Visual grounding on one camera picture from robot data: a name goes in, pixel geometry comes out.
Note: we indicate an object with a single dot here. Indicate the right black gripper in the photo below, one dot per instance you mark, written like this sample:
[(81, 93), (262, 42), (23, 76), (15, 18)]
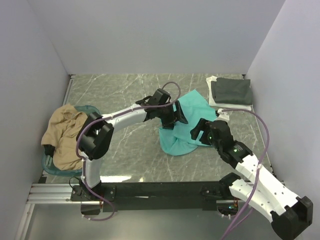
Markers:
[(202, 125)]

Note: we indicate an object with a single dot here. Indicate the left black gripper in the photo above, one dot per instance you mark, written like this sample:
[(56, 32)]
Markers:
[(168, 123)]

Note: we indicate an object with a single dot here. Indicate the teal t shirt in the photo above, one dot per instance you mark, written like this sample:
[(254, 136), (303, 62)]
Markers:
[(178, 141)]

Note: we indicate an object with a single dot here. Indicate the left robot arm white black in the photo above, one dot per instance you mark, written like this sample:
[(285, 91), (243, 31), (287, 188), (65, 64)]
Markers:
[(94, 138)]

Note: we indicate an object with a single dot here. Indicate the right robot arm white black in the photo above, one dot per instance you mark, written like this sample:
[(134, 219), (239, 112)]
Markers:
[(288, 213)]

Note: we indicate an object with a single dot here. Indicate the folded white t shirt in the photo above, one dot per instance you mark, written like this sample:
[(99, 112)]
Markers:
[(212, 103)]

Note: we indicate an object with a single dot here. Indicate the folded dark grey t shirt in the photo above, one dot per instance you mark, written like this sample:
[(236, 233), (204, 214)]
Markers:
[(232, 91)]

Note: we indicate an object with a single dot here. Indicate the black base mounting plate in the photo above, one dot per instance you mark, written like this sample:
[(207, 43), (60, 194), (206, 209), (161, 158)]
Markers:
[(126, 196)]

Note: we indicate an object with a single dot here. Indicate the tan t shirt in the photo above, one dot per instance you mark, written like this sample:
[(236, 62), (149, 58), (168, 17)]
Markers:
[(59, 140)]

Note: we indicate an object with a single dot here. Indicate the teal plastic basket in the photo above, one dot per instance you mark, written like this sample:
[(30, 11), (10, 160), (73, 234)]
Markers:
[(47, 160)]

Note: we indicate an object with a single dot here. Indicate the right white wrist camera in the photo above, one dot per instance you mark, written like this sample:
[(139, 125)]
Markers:
[(222, 116)]

